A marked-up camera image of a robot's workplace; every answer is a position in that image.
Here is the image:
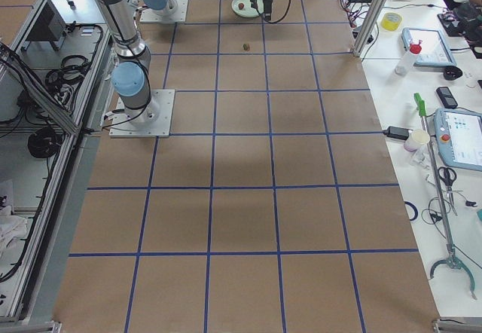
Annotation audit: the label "light green plate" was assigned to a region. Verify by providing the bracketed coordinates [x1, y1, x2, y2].
[231, 0, 263, 18]

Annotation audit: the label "yellow tape roll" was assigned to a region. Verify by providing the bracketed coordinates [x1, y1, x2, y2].
[380, 12, 402, 32]

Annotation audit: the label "clear bottle red cap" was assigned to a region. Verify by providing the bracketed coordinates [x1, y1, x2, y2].
[395, 41, 422, 76]

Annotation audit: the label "teach pendant far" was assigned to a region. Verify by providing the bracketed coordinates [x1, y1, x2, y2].
[401, 27, 456, 68]

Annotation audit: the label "teach pendant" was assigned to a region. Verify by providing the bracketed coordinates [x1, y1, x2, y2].
[401, 27, 456, 68]
[433, 108, 481, 171]

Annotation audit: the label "black power adapter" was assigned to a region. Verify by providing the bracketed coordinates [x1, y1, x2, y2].
[383, 126, 411, 141]

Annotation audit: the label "paper cup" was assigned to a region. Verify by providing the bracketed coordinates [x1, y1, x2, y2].
[404, 129, 430, 152]

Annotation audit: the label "teach pendant near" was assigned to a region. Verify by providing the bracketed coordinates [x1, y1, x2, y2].
[433, 108, 481, 171]

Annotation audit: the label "black scissors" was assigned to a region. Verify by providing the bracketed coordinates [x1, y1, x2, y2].
[438, 166, 457, 216]

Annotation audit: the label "long reach grabber tool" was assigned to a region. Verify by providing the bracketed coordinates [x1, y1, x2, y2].
[413, 93, 477, 300]

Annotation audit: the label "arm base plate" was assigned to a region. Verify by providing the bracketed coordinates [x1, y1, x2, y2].
[109, 89, 175, 138]
[140, 0, 189, 24]

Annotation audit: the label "aluminium frame post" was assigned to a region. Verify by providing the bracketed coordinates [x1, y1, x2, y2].
[352, 0, 386, 57]

